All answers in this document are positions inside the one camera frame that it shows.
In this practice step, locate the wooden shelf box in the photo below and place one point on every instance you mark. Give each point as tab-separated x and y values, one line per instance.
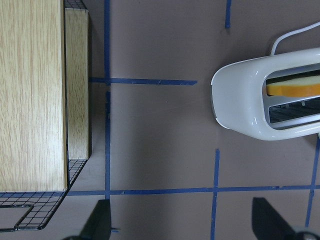
44	93

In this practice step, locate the yellow bread slice in toaster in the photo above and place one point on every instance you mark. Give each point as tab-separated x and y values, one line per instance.
308	86

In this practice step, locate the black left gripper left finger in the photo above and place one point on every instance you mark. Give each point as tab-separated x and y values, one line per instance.
99	224

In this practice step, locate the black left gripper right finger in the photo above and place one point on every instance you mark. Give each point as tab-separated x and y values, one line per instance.
268	224

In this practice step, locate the white two-slot toaster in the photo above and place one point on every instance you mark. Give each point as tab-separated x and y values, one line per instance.
240	101

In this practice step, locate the black wire basket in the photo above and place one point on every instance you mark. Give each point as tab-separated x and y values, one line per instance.
40	206

